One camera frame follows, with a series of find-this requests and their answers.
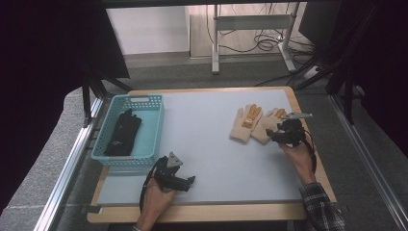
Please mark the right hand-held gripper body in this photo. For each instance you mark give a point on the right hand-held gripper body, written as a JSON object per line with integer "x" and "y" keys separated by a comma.
{"x": 292, "y": 131}

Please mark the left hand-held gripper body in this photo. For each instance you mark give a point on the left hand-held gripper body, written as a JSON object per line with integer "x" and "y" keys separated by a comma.
{"x": 166, "y": 176}

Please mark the beige knit glove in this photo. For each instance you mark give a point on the beige knit glove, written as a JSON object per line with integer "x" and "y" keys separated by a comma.
{"x": 266, "y": 123}
{"x": 243, "y": 126}

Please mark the teal plastic basket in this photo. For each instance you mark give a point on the teal plastic basket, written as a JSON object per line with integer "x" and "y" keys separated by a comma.
{"x": 147, "y": 141}

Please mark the black glove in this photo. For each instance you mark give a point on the black glove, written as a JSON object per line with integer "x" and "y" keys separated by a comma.
{"x": 123, "y": 134}

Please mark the person's left hand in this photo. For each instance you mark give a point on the person's left hand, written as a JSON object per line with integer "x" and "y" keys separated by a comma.
{"x": 157, "y": 199}

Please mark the person's right hand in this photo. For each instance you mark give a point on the person's right hand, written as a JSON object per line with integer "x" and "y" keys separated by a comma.
{"x": 298, "y": 159}

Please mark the grey foam mat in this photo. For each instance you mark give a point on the grey foam mat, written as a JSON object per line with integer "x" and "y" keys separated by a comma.
{"x": 218, "y": 160}

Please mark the white power strip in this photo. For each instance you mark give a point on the white power strip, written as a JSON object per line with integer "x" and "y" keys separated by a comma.
{"x": 310, "y": 72}

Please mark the black metal stand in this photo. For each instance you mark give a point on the black metal stand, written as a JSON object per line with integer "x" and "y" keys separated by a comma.
{"x": 87, "y": 99}
{"x": 348, "y": 93}

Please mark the black curtain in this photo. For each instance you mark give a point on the black curtain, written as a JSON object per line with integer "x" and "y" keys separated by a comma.
{"x": 41, "y": 80}
{"x": 378, "y": 64}

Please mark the aluminium rail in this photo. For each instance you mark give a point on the aluminium rail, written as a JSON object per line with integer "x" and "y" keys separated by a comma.
{"x": 369, "y": 157}
{"x": 67, "y": 166}

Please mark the white metal desk frame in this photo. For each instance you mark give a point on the white metal desk frame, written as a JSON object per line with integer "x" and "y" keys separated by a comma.
{"x": 250, "y": 22}

